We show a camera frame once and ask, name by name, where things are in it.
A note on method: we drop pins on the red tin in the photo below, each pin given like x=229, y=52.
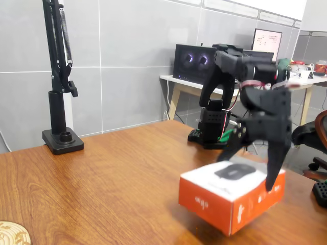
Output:
x=320, y=68

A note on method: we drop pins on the idle black robot arm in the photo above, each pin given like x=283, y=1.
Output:
x=320, y=191

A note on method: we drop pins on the black computer case with fans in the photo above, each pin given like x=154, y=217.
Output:
x=186, y=63

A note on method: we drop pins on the computer monitor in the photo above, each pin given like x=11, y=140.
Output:
x=268, y=39

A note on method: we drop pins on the black stand clamp base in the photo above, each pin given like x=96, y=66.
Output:
x=57, y=122

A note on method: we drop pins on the orange white mouse box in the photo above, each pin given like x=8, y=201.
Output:
x=204, y=196

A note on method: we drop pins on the round wooden coaster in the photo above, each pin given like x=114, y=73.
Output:
x=12, y=234

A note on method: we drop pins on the white desk wooden legs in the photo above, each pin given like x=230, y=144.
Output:
x=178, y=83

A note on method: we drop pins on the black office chair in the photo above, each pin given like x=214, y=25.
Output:
x=310, y=132

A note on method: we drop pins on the green table clamp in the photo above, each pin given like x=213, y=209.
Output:
x=226, y=135

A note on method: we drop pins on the green cloth bundle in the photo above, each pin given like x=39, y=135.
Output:
x=283, y=63

